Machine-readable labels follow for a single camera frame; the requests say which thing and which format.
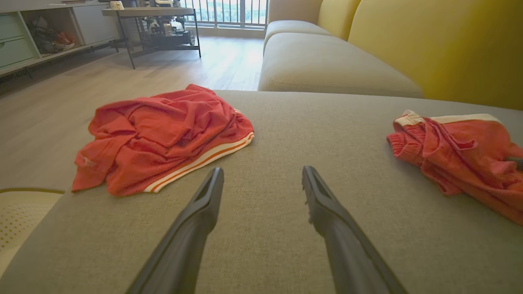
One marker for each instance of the white cup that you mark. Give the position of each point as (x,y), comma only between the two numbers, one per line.
(116,5)

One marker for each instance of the black machine under table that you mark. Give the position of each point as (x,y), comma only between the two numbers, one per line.
(167,36)

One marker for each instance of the balcony railing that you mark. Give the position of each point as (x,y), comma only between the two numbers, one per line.
(229,12)

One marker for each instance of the white low cabinet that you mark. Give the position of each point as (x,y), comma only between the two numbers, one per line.
(94,24)

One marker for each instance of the clutter in cabinet shelf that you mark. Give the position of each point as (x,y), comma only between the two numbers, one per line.
(49,38)

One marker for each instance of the yellow sofa back cushion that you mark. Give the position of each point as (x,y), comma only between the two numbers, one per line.
(441,45)
(337,16)

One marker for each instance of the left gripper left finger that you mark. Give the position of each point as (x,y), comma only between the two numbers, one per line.
(184,245)

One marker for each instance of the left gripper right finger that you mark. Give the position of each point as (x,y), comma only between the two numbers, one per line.
(347,253)

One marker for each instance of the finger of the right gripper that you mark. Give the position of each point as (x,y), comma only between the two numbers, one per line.
(517,161)

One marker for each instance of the cream perforated laundry basket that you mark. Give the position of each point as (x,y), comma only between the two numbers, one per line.
(20,220)

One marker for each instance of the beige sofa seat cushion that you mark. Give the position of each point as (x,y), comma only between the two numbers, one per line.
(294,27)
(327,65)

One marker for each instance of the red shorts white trim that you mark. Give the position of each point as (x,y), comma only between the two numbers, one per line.
(470,155)

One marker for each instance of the beige sofa back cushion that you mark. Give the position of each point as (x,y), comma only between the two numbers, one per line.
(292,10)

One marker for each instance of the black frame side table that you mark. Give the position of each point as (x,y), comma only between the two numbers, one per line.
(143,11)

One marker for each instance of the red striped shorts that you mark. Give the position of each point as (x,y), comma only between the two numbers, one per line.
(163,139)

